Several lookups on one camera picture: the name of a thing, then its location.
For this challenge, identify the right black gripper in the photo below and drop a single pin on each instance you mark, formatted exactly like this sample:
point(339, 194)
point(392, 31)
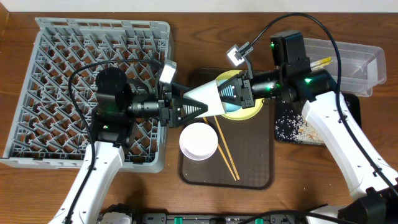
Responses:
point(246, 90)

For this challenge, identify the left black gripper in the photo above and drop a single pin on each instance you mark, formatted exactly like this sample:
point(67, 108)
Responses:
point(165, 109)

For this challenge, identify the yellow plastic wrapper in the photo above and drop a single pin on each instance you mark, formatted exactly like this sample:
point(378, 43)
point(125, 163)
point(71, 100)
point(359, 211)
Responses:
point(320, 63)

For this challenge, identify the light blue bowl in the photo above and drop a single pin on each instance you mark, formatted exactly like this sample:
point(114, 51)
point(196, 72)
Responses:
point(230, 108)

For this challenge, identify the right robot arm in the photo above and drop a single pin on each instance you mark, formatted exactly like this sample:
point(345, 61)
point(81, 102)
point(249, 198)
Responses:
point(372, 182)

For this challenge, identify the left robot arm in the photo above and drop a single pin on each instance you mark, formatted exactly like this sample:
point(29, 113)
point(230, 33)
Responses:
point(121, 101)

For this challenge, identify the spilled rice food waste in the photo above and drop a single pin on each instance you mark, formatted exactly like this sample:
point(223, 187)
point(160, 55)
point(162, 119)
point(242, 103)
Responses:
point(291, 127)

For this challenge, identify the black food waste tray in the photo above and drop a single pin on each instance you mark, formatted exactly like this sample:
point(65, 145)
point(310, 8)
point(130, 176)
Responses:
point(352, 102)

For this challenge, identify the clear plastic waste bin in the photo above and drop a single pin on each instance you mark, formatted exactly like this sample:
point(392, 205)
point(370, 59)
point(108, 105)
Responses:
point(363, 66)

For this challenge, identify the yellow round plate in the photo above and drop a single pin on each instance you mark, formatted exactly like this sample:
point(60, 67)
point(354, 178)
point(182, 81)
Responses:
point(240, 114)

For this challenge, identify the white round bowl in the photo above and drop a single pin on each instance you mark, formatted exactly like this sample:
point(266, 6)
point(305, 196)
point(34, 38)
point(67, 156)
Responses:
point(198, 141)

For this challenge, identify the upper wooden chopstick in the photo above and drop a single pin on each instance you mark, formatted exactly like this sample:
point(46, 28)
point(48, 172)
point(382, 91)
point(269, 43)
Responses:
point(227, 149)

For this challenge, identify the wooden chopstick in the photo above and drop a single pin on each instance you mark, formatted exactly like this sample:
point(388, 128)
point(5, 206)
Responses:
point(227, 149)
point(223, 156)

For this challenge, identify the dark brown serving tray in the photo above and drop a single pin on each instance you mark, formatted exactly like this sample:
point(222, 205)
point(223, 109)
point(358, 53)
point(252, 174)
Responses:
point(251, 144)

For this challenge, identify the lower wooden chopstick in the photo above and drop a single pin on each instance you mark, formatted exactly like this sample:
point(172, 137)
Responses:
point(223, 156)

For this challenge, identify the grey plastic dish rack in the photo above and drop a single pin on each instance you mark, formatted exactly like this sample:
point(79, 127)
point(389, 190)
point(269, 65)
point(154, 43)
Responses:
point(46, 131)

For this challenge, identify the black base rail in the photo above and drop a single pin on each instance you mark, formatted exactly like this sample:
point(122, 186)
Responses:
point(122, 213)

